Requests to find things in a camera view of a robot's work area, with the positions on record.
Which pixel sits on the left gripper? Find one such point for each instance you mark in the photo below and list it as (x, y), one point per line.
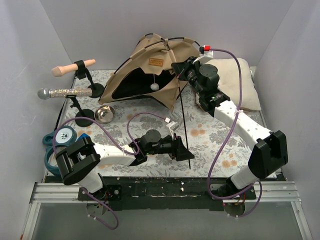
(175, 146)

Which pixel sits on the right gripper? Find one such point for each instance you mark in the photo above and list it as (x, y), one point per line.
(185, 69)

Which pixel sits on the cream plush pillow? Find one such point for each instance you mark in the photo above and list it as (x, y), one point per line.
(235, 81)

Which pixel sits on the beige fabric pet tent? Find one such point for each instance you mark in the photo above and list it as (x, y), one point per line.
(136, 85)

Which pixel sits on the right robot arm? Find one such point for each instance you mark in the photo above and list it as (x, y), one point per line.
(269, 149)

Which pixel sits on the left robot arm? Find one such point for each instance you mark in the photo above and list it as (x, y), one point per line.
(77, 162)

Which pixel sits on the stainless steel pet bowl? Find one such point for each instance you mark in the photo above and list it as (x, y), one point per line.
(104, 114)

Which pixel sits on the floral patterned table mat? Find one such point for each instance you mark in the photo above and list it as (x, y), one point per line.
(217, 151)

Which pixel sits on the white pompom cat toy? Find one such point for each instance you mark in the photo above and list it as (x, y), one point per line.
(154, 87)

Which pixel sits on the black round stand base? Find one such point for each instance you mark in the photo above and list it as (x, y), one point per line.
(84, 117)

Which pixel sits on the peach toy microphone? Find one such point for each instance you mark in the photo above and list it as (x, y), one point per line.
(59, 71)

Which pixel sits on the silver glitter toy microphone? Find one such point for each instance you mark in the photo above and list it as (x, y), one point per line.
(45, 93)

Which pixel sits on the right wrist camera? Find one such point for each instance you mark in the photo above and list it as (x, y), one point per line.
(206, 53)

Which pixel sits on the black table front frame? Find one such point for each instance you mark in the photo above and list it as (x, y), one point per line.
(157, 193)

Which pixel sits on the aluminium rail frame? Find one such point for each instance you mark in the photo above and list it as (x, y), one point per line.
(57, 193)

